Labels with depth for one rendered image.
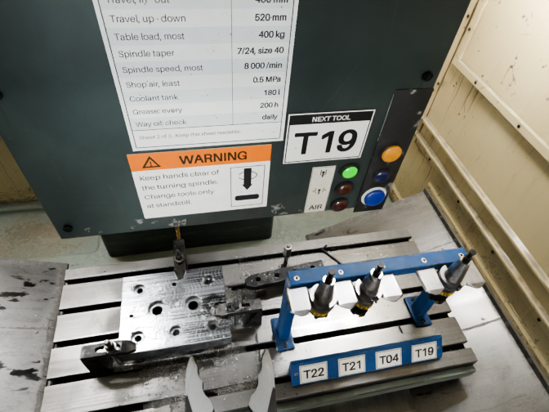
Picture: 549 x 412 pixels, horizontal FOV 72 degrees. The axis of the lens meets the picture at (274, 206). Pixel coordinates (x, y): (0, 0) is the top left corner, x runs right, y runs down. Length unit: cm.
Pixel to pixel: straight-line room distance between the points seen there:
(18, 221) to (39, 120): 166
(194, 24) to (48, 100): 15
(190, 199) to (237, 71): 18
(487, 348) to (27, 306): 159
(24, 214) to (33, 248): 21
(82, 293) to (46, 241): 64
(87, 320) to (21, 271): 52
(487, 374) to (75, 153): 133
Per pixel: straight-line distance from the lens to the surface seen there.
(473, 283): 106
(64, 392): 122
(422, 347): 123
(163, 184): 46
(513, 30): 141
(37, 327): 163
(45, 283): 172
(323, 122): 43
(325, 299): 87
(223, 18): 35
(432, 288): 100
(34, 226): 201
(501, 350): 149
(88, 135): 42
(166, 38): 36
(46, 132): 43
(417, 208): 172
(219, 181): 46
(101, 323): 127
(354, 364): 115
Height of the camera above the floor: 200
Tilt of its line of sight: 49 degrees down
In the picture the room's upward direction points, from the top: 6 degrees clockwise
